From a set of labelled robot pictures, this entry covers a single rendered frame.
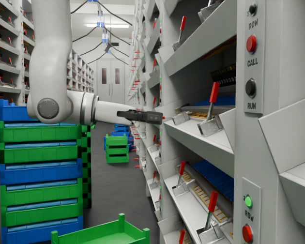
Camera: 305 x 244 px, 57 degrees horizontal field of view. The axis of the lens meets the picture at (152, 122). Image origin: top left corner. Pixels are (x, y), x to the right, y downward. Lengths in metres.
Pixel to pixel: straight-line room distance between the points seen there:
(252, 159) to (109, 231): 1.01
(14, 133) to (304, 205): 1.05
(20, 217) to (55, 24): 0.78
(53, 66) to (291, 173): 0.53
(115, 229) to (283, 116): 1.08
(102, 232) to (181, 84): 0.68
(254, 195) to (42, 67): 0.51
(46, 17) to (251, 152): 0.57
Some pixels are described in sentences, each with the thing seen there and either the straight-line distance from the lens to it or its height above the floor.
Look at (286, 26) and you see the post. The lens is 0.27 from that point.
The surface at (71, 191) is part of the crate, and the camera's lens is 1.22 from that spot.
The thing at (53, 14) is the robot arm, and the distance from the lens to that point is 0.74.
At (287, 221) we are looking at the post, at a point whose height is 0.44.
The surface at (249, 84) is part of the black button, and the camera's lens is 0.30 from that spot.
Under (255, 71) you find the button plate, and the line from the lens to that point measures 0.29.
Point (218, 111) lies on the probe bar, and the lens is 0.59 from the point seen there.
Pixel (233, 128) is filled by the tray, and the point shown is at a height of 0.51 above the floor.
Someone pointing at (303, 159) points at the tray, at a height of 0.49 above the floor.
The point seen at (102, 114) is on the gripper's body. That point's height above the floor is 0.51.
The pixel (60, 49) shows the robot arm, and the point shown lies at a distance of 0.70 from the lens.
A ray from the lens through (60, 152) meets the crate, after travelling 1.18.
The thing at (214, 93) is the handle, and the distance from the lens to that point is 0.50.
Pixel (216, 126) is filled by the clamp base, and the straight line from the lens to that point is 0.49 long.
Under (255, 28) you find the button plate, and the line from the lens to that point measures 0.30.
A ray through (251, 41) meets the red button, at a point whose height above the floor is 0.60.
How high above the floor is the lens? 0.54
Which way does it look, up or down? 3 degrees down
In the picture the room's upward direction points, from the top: straight up
